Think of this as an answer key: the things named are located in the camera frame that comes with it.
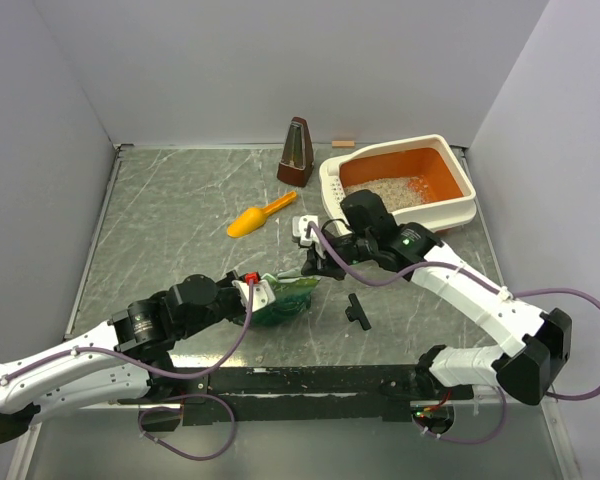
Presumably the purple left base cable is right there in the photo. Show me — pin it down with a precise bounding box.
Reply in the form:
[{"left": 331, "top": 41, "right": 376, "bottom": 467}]
[{"left": 138, "top": 393, "right": 240, "bottom": 459}]

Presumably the beige litter in box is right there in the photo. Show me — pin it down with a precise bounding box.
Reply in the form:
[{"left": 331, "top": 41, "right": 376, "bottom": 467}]
[{"left": 344, "top": 177, "right": 426, "bottom": 212}]

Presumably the yellow plastic scoop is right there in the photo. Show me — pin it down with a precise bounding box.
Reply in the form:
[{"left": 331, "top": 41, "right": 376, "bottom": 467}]
[{"left": 227, "top": 191, "right": 297, "bottom": 238}]

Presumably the black bag clip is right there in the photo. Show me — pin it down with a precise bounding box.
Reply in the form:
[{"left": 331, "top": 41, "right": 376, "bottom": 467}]
[{"left": 345, "top": 293, "right": 371, "bottom": 331}]

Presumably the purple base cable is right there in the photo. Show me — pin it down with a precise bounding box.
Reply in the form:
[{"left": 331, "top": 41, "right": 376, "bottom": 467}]
[
  {"left": 138, "top": 393, "right": 240, "bottom": 459},
  {"left": 412, "top": 387, "right": 509, "bottom": 446}
]

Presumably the green litter bag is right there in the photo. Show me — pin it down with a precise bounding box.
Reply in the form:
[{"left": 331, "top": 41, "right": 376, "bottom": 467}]
[{"left": 243, "top": 270, "right": 320, "bottom": 328}]

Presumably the orange white litter box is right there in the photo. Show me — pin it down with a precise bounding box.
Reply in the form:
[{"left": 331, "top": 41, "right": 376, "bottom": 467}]
[{"left": 319, "top": 134, "right": 477, "bottom": 232}]

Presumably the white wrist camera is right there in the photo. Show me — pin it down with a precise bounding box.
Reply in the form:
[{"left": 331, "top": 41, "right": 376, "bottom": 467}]
[
  {"left": 231, "top": 273, "right": 276, "bottom": 312},
  {"left": 292, "top": 215, "right": 320, "bottom": 248}
]

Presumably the small wooden block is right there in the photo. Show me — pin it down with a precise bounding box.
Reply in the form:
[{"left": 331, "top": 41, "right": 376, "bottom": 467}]
[{"left": 331, "top": 140, "right": 356, "bottom": 148}]

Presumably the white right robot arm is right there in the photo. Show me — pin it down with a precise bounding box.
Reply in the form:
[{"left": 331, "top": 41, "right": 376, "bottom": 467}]
[{"left": 292, "top": 190, "right": 572, "bottom": 405}]

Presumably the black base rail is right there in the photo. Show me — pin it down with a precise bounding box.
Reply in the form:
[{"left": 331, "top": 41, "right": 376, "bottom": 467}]
[{"left": 136, "top": 365, "right": 474, "bottom": 426}]

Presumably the brown wooden metronome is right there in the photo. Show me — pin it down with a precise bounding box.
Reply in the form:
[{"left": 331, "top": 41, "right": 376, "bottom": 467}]
[{"left": 277, "top": 117, "right": 314, "bottom": 188}]

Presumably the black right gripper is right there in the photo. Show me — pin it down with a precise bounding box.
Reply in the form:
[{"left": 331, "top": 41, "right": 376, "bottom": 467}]
[{"left": 301, "top": 232, "right": 375, "bottom": 281}]

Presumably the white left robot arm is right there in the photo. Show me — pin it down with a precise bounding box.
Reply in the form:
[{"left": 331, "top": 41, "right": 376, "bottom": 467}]
[{"left": 0, "top": 273, "right": 275, "bottom": 444}]

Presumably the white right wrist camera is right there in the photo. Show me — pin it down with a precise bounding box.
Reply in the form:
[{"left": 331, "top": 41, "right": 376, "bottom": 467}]
[{"left": 292, "top": 215, "right": 320, "bottom": 248}]

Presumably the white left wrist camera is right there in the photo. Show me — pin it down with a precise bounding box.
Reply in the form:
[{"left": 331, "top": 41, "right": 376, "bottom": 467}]
[{"left": 231, "top": 273, "right": 276, "bottom": 312}]

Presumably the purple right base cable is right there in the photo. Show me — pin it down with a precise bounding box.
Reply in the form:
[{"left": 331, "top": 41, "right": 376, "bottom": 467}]
[{"left": 412, "top": 387, "right": 509, "bottom": 446}]

